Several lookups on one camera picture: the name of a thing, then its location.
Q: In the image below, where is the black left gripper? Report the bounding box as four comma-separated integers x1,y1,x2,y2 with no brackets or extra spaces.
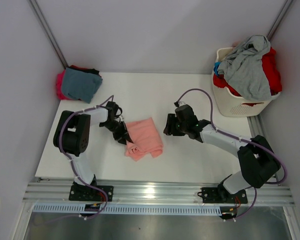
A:
100,119,133,147

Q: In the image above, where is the pink t shirt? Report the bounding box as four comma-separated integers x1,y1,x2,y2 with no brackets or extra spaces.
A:
125,117,164,162

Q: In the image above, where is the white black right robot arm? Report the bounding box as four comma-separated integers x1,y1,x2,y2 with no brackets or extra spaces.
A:
163,104,281,202

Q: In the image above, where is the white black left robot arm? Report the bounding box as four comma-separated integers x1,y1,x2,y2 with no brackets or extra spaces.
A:
53,101,133,201

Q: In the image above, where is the folded teal t shirt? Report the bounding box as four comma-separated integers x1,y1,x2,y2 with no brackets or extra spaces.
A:
60,68,103,104

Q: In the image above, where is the white perforated laundry basket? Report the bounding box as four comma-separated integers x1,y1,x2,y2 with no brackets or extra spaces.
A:
211,47,281,118

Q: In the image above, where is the folded black t shirt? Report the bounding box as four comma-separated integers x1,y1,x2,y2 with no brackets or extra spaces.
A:
69,65,100,76

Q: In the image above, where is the blue garment in basket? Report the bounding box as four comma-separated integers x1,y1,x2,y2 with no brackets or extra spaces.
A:
213,61,221,77

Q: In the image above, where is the folded magenta t shirt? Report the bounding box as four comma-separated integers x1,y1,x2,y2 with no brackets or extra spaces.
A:
55,68,75,101

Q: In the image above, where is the grey t shirt in basket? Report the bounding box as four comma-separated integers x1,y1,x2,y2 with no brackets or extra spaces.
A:
217,35,271,102

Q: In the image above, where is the red t shirt in basket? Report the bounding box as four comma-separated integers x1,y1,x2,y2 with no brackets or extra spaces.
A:
212,46,283,108

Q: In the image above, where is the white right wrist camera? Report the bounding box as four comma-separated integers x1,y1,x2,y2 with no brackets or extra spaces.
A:
177,101,186,107

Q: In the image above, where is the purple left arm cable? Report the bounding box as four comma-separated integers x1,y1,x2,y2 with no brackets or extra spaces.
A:
58,94,115,221

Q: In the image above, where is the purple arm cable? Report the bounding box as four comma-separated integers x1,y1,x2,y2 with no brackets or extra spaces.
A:
58,94,115,221
173,88,289,223

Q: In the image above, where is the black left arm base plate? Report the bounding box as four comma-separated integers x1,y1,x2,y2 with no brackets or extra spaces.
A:
68,182,114,202

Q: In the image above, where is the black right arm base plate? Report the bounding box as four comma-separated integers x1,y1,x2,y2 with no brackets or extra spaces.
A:
197,187,248,204

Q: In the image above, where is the white slotted cable duct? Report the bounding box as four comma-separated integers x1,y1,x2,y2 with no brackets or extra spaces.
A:
32,203,222,216

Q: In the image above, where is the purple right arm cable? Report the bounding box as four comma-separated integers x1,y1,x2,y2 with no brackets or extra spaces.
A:
173,88,289,223

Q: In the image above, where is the left corner aluminium post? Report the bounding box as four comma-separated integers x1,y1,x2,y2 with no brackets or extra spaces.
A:
27,0,69,69

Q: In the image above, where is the corner aluminium post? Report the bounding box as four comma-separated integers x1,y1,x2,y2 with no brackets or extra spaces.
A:
27,0,69,69
266,0,295,42

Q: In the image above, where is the right corner aluminium post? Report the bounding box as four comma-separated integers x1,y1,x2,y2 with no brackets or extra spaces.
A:
266,0,295,42

